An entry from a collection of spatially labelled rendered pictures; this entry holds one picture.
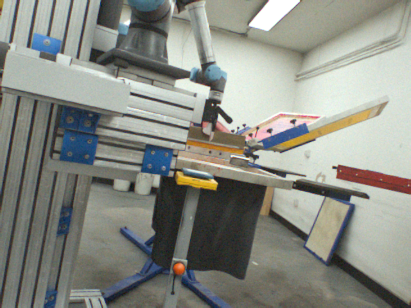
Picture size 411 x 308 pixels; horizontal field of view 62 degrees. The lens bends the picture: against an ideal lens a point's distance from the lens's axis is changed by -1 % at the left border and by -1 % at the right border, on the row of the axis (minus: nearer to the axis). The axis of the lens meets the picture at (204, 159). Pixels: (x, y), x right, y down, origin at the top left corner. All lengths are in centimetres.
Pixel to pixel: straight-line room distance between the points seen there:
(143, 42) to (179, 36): 526
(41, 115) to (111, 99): 34
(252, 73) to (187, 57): 118
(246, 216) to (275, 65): 517
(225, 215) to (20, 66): 98
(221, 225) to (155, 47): 80
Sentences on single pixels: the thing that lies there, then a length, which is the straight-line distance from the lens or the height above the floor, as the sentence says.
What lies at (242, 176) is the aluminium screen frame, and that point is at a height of 97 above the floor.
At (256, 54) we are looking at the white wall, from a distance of 642.
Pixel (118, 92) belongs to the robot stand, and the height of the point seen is 114.
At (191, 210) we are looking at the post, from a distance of 115.
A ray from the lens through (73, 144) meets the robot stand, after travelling 99.
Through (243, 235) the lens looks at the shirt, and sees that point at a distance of 151.
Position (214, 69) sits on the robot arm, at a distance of 161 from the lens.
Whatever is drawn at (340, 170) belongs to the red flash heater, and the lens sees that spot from 229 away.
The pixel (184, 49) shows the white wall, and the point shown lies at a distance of 621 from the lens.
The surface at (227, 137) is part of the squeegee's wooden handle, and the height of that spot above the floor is 112.
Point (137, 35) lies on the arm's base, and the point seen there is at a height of 132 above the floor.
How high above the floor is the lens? 107
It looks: 3 degrees down
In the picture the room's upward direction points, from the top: 12 degrees clockwise
